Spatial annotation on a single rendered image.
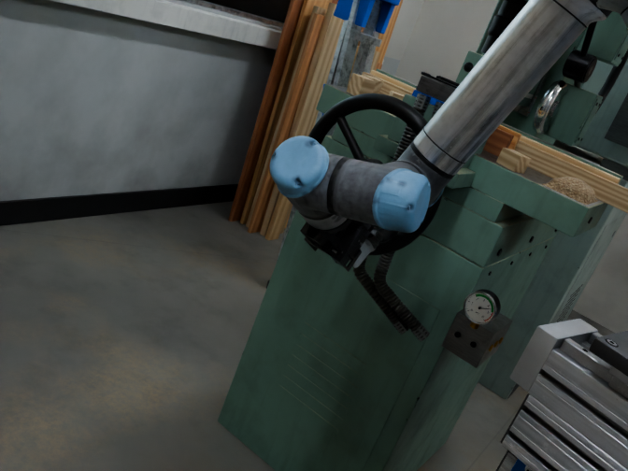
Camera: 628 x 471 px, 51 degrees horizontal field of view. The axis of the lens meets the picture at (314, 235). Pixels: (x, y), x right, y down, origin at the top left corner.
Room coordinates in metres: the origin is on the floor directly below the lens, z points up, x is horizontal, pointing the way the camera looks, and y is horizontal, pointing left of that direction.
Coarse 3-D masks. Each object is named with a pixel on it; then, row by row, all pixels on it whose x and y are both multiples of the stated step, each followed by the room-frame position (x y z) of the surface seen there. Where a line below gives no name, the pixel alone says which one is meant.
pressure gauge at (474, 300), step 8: (472, 296) 1.14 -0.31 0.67; (480, 296) 1.13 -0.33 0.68; (488, 296) 1.12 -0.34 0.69; (496, 296) 1.14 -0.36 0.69; (464, 304) 1.14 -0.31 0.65; (472, 304) 1.13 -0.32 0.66; (480, 304) 1.13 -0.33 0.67; (488, 304) 1.12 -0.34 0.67; (496, 304) 1.12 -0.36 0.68; (464, 312) 1.13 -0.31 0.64; (472, 312) 1.13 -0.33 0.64; (480, 312) 1.12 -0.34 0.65; (488, 312) 1.12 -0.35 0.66; (496, 312) 1.12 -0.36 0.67; (472, 320) 1.13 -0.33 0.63; (480, 320) 1.12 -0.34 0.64; (488, 320) 1.12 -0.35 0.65
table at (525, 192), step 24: (336, 96) 1.41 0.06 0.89; (360, 120) 1.37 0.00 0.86; (384, 120) 1.35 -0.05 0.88; (384, 144) 1.24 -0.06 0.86; (480, 168) 1.24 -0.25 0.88; (504, 168) 1.22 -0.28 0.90; (528, 168) 1.34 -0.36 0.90; (504, 192) 1.21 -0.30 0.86; (528, 192) 1.20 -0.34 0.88; (552, 192) 1.18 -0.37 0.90; (552, 216) 1.17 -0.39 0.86; (576, 216) 1.15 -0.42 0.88; (600, 216) 1.32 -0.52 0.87
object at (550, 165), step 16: (384, 80) 1.55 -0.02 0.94; (528, 144) 1.39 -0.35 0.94; (544, 160) 1.35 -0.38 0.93; (560, 160) 1.34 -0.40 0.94; (560, 176) 1.33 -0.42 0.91; (576, 176) 1.32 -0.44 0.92; (592, 176) 1.30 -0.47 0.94; (608, 192) 1.28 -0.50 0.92; (624, 192) 1.27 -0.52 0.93; (624, 208) 1.26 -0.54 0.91
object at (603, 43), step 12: (612, 12) 1.53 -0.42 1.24; (600, 24) 1.54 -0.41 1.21; (612, 24) 1.53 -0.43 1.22; (624, 24) 1.52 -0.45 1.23; (600, 36) 1.53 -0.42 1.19; (612, 36) 1.52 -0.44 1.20; (624, 36) 1.51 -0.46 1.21; (600, 48) 1.53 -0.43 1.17; (612, 48) 1.52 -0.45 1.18; (624, 48) 1.55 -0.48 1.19; (600, 60) 1.58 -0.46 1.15; (612, 60) 1.51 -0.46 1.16
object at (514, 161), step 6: (504, 150) 1.25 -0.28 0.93; (510, 150) 1.24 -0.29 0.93; (504, 156) 1.24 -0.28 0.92; (510, 156) 1.24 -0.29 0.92; (516, 156) 1.23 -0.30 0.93; (522, 156) 1.23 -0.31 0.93; (498, 162) 1.25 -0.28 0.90; (504, 162) 1.24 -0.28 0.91; (510, 162) 1.23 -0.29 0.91; (516, 162) 1.22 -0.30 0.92; (522, 162) 1.23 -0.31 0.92; (528, 162) 1.24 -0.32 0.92; (510, 168) 1.23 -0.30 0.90; (516, 168) 1.22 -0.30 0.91; (522, 168) 1.24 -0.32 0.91
